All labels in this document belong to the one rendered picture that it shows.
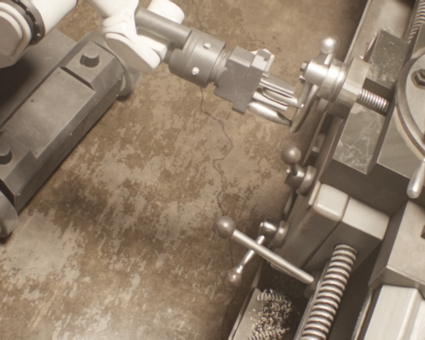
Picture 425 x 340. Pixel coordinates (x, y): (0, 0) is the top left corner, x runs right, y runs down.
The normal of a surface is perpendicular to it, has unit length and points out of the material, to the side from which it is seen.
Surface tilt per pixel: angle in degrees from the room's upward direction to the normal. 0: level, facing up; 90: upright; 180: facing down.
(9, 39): 90
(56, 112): 0
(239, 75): 67
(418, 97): 0
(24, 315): 0
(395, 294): 36
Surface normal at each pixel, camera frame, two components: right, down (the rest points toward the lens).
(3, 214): 0.78, 0.20
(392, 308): -0.36, -0.63
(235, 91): -0.26, 0.52
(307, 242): -0.37, 0.77
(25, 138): 0.21, -0.47
